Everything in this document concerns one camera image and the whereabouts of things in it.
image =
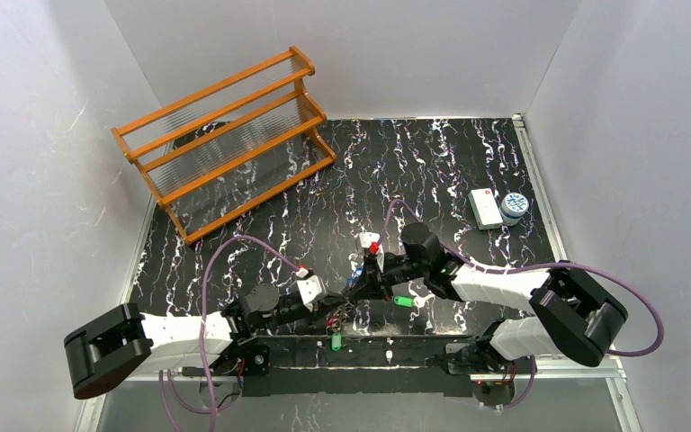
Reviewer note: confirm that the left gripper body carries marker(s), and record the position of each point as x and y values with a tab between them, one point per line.
323	301

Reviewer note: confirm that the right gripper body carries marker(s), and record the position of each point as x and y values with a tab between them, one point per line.
370	283

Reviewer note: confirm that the green key tag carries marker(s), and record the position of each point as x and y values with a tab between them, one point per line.
410	302
336	342

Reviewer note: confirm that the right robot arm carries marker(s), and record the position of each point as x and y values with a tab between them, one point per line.
567	311

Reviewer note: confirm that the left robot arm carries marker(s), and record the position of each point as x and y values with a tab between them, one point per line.
124	341

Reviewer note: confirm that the white green small box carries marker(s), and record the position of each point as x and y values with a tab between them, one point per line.
485	209

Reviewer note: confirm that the blue white round tin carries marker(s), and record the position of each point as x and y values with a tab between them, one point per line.
513	207

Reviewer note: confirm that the orange wooden shelf rack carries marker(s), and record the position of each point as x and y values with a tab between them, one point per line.
222	151

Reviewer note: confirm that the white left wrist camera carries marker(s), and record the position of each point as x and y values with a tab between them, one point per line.
310	287

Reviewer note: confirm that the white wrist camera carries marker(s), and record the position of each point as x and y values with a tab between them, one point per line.
368	242
310	287

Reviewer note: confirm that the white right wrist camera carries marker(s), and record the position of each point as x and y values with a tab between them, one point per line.
368	242

